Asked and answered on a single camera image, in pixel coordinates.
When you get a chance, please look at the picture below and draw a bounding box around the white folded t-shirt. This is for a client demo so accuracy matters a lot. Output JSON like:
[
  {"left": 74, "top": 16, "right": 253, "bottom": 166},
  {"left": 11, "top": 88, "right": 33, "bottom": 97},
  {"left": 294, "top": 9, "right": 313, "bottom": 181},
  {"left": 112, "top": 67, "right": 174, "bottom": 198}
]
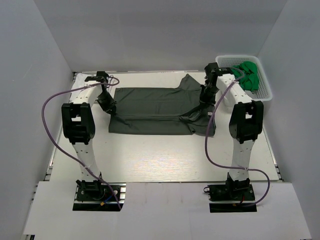
[{"left": 69, "top": 73, "right": 98, "bottom": 102}]

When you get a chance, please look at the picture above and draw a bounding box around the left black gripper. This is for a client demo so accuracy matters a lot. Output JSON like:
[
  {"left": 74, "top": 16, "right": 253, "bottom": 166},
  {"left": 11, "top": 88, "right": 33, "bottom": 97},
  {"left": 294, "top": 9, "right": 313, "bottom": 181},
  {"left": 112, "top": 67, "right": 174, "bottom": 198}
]
[{"left": 96, "top": 91, "right": 117, "bottom": 115}]

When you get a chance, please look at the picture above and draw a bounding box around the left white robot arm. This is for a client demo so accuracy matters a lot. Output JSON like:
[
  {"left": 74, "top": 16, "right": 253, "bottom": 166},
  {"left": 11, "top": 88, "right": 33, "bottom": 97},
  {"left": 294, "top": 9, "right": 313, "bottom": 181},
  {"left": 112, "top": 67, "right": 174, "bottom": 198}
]
[{"left": 61, "top": 71, "right": 116, "bottom": 182}]

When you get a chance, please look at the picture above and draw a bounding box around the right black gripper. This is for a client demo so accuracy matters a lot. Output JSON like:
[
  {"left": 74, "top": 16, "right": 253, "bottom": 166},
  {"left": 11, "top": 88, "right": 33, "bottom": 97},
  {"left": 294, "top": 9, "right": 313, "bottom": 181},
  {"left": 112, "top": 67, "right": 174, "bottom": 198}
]
[{"left": 199, "top": 84, "right": 220, "bottom": 111}]

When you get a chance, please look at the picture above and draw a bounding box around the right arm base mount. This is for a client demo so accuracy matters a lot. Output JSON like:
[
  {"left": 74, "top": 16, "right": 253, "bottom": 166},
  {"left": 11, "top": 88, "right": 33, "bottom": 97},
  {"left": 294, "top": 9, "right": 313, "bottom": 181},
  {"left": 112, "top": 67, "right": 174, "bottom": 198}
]
[{"left": 203, "top": 184, "right": 257, "bottom": 213}]

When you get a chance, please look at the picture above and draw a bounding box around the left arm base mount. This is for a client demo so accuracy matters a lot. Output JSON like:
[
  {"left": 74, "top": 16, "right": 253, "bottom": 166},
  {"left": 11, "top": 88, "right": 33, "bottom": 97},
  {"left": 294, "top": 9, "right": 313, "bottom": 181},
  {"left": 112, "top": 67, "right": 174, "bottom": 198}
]
[{"left": 72, "top": 180, "right": 126, "bottom": 212}]

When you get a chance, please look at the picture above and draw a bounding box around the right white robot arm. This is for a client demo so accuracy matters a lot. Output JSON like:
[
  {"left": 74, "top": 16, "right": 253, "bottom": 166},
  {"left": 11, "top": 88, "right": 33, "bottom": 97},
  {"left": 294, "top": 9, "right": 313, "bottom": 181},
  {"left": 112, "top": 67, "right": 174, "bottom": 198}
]
[{"left": 199, "top": 62, "right": 264, "bottom": 200}]

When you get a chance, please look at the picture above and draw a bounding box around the dark grey t-shirt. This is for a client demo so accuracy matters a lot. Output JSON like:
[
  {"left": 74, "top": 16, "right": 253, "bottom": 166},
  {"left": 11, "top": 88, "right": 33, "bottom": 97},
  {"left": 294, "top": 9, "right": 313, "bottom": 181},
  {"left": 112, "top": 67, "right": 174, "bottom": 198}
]
[{"left": 108, "top": 74, "right": 216, "bottom": 136}]

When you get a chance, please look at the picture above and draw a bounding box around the green t-shirt in basket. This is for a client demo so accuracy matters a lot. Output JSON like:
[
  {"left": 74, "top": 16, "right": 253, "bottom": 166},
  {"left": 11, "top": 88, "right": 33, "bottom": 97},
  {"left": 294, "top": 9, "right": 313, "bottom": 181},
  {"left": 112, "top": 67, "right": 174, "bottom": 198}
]
[{"left": 231, "top": 61, "right": 260, "bottom": 93}]

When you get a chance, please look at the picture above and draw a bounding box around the white plastic basket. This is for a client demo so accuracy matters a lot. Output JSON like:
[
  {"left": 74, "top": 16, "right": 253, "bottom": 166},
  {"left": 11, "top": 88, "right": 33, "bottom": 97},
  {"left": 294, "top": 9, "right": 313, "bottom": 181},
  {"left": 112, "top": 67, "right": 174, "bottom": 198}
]
[{"left": 215, "top": 55, "right": 273, "bottom": 102}]

